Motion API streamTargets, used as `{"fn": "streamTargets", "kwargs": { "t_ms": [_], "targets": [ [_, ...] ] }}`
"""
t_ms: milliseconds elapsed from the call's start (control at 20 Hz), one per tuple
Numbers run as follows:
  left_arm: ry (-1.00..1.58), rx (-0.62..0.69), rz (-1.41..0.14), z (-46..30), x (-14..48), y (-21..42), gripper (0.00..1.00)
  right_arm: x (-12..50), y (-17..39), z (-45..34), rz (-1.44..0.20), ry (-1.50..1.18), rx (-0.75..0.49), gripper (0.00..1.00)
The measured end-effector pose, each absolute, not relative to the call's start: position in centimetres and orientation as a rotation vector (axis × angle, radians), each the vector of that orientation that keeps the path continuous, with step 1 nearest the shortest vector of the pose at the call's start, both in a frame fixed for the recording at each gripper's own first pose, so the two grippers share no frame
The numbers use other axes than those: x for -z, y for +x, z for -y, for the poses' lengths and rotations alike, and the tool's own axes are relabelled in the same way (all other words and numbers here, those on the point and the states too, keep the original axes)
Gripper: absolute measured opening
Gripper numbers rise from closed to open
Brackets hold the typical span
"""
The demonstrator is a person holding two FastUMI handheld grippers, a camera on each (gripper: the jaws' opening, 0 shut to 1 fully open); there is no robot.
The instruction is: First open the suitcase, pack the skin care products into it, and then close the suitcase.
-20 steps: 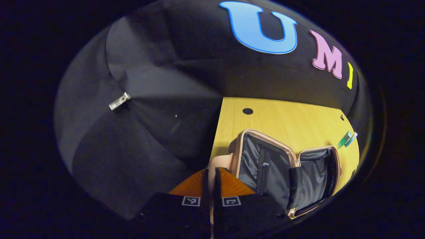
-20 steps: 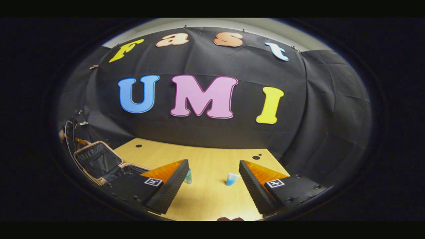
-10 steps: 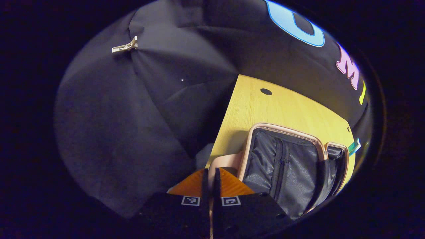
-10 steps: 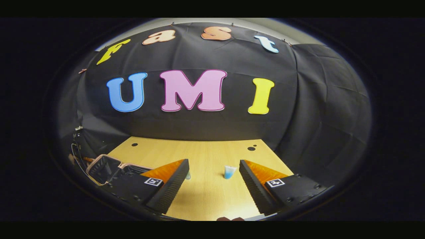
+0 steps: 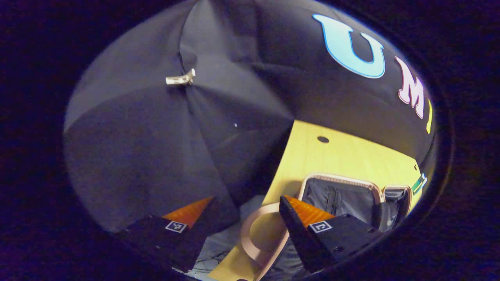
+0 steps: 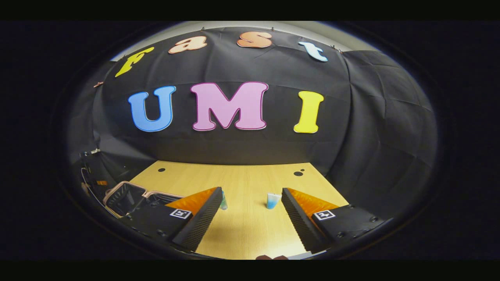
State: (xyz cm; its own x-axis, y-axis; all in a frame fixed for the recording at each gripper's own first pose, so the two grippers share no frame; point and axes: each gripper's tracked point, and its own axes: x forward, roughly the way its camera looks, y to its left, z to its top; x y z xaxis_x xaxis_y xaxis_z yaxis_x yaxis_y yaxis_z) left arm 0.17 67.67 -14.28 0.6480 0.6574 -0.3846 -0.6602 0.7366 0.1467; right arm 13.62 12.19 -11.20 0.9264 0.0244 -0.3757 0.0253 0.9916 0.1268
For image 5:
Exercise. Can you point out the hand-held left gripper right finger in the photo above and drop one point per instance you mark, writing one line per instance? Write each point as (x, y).
(297, 238)

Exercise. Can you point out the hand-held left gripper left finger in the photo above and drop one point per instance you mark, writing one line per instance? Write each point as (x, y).
(199, 238)

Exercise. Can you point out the pink suitcase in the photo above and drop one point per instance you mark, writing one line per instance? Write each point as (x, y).
(351, 199)

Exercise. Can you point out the silver clip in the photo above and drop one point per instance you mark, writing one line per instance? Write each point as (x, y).
(180, 79)

